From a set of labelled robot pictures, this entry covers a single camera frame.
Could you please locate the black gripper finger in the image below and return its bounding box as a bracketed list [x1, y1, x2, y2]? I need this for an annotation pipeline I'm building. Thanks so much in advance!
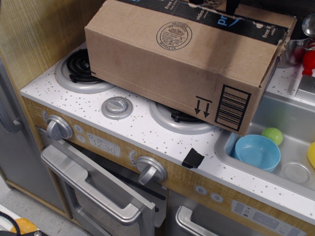
[225, 0, 240, 15]
[189, 0, 203, 4]

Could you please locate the large brown cardboard box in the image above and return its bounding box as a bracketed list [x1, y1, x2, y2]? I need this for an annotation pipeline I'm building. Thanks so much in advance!
[85, 0, 296, 135]

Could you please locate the silver metal ladle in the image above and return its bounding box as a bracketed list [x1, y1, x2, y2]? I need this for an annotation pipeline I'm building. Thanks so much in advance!
[302, 13, 315, 37]

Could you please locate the stainless steel pot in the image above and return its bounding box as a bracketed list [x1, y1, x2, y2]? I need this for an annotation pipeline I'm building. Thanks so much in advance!
[278, 19, 310, 68]

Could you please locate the red toy object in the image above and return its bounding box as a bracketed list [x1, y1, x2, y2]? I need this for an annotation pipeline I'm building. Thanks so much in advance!
[302, 48, 315, 76]

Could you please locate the right black stove burner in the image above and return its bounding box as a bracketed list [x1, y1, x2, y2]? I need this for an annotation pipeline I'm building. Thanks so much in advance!
[149, 101, 217, 135]

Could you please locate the black stove burner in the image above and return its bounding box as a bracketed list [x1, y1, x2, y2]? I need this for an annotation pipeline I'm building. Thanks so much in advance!
[149, 101, 217, 135]
[55, 49, 115, 94]

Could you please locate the silver round countertop knob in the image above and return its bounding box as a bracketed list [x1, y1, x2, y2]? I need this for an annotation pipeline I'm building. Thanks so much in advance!
[101, 96, 133, 120]

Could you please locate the silver toy sink basin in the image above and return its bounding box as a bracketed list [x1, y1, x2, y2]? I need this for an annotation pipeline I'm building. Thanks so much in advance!
[214, 92, 315, 199]

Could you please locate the green plastic ball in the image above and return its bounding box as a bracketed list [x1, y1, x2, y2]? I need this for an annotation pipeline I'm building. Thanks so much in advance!
[261, 127, 283, 146]

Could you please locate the left black stove burner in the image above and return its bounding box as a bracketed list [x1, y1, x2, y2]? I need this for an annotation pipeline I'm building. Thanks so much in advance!
[55, 49, 115, 94]

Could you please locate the light blue plastic bowl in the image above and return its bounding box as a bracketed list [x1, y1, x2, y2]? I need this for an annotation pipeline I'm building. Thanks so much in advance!
[234, 134, 281, 172]

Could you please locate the black tape piece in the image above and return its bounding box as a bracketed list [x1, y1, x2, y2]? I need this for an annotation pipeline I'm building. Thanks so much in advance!
[182, 148, 204, 169]

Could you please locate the yellow plastic toy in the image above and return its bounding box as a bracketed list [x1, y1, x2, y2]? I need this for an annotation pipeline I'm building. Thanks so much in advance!
[307, 142, 315, 168]

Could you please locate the right silver oven knob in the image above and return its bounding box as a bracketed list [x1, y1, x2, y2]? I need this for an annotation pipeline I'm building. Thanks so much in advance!
[136, 156, 167, 185]

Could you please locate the silver oven knob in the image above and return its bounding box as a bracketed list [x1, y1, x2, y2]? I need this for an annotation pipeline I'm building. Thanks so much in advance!
[46, 115, 73, 141]
[136, 156, 167, 185]

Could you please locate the left silver oven knob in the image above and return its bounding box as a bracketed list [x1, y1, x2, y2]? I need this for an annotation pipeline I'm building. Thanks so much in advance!
[46, 115, 73, 141]

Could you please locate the silver dishwasher door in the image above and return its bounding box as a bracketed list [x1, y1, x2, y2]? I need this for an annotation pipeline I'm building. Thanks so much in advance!
[165, 189, 308, 236]

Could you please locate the silver oven door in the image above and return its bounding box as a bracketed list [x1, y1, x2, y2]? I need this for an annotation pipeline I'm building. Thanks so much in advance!
[41, 143, 155, 236]

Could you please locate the grey toy refrigerator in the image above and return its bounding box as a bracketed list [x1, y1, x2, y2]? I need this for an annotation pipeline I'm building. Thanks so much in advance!
[0, 56, 65, 213]

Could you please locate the orange yellow object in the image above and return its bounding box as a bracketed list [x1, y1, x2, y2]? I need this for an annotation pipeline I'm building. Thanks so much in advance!
[15, 218, 37, 235]

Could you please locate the black braided cable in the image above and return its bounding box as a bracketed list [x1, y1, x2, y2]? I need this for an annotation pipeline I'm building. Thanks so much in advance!
[0, 211, 23, 235]

